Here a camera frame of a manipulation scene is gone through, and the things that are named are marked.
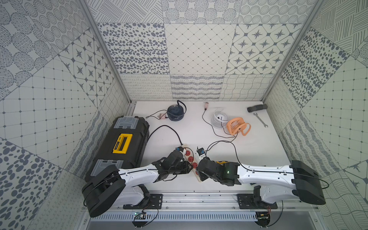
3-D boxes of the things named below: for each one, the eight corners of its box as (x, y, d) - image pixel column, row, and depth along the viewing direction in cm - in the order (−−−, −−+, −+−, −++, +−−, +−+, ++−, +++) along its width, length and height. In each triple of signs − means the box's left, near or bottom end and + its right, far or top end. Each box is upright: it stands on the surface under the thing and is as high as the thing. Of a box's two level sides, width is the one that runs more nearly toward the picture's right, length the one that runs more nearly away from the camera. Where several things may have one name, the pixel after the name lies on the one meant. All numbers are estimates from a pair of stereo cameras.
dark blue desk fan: (167, 121, 110) (166, 115, 104) (169, 109, 118) (168, 103, 112) (184, 121, 110) (183, 115, 104) (184, 109, 118) (184, 103, 112)
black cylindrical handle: (248, 112, 116) (249, 110, 113) (246, 109, 118) (247, 107, 115) (266, 109, 118) (267, 106, 116) (263, 106, 121) (265, 103, 118)
